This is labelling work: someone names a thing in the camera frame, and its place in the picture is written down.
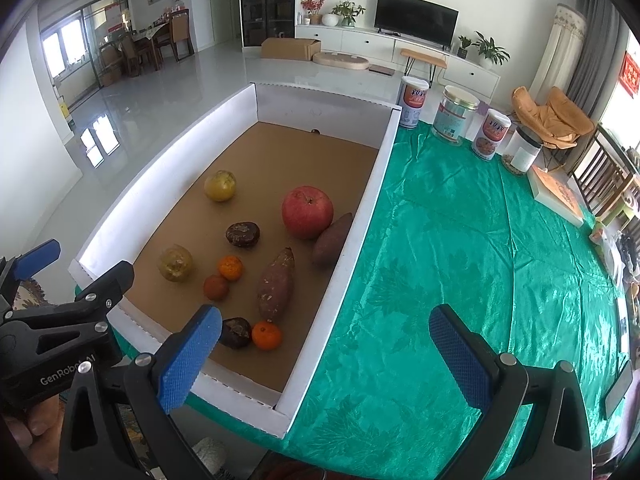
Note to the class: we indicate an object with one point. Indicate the leafy plant in vase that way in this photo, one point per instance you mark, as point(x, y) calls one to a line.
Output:
point(348, 12)

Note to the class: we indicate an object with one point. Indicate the large green potted plant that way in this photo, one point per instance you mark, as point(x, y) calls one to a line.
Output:
point(492, 50)

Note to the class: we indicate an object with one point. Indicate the wooden dining table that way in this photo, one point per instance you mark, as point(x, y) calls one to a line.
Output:
point(150, 35)

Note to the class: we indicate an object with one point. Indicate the red label tin can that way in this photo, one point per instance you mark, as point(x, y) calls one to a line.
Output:
point(412, 102)
point(492, 135)

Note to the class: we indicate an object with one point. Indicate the person's left hand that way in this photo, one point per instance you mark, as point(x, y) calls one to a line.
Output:
point(42, 422)

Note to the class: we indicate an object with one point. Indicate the red wall hanging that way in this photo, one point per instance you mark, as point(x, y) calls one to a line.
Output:
point(631, 72)

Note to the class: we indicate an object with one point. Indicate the white television cabinet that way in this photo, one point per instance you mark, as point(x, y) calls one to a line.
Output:
point(350, 40)

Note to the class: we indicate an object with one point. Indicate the black television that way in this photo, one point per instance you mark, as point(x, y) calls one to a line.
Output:
point(417, 15)

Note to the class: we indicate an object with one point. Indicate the black smartphone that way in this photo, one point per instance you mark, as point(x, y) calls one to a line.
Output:
point(619, 390)
point(623, 327)

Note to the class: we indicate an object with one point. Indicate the dark glass cabinet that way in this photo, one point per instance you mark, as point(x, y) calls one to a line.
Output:
point(267, 0)

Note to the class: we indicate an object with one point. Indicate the white cardboard box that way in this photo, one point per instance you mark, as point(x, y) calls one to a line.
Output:
point(280, 160)

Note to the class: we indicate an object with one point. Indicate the short sweet potato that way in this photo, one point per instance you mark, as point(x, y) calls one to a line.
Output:
point(332, 240)

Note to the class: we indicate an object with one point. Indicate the brown cardboard carton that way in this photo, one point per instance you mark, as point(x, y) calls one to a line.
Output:
point(290, 47)

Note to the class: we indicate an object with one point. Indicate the white round vase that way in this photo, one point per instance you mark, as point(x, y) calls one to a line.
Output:
point(330, 19)

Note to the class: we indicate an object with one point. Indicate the teal label glass jar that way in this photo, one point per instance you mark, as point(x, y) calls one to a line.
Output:
point(454, 115)

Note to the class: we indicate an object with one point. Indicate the green tablecloth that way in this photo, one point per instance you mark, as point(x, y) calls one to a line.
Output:
point(450, 260)

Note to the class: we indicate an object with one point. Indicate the wooden bench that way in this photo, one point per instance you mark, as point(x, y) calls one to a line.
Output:
point(600, 170)

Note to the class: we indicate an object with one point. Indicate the clear jar black lid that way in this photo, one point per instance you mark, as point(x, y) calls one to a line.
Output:
point(522, 150)

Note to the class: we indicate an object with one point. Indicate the orange tangerine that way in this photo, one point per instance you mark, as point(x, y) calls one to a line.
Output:
point(266, 335)
point(230, 267)

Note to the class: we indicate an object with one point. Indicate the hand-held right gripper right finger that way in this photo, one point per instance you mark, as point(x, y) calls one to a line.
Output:
point(460, 350)

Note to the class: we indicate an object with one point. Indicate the red apple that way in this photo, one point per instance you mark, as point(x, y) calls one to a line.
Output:
point(307, 211)

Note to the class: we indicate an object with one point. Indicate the grey curtain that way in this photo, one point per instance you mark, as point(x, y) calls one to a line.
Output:
point(595, 40)

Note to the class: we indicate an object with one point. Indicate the small green potted plant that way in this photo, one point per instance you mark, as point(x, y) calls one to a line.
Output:
point(464, 45)

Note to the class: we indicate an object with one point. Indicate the dark brown dried fruit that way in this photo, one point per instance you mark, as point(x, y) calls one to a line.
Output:
point(235, 333)
point(242, 234)

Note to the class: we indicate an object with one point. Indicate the covered standing air conditioner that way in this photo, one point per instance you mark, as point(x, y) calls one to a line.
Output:
point(557, 50)

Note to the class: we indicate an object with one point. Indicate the orange lounge chair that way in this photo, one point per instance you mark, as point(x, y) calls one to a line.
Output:
point(555, 115)

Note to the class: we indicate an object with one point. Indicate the red flower bouquet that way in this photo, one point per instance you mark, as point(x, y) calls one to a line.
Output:
point(312, 7)

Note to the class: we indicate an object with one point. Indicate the reddish orange small fruit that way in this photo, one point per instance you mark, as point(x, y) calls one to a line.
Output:
point(216, 287)

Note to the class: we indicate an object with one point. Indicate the flat white book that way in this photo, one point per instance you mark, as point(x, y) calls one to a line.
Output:
point(557, 195)

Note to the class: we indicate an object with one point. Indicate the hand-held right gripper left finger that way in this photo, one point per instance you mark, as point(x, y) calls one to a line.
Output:
point(190, 360)

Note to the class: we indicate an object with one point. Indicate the long sweet potato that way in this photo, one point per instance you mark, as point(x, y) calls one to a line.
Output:
point(275, 285)

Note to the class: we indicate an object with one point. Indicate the yellow smooth pear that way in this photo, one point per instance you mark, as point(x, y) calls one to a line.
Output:
point(220, 186)

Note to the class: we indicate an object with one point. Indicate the small wooden side table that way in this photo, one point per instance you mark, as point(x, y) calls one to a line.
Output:
point(422, 57)

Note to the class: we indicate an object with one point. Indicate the wooden dining chair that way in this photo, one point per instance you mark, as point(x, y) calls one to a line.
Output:
point(180, 35)

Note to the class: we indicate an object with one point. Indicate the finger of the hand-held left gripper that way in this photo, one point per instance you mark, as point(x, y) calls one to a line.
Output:
point(110, 282)
point(37, 257)

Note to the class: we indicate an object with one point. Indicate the round wooden board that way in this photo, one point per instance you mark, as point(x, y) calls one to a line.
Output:
point(340, 60)

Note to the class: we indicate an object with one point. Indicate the brown spotted pear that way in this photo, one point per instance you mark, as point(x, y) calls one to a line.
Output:
point(175, 263)

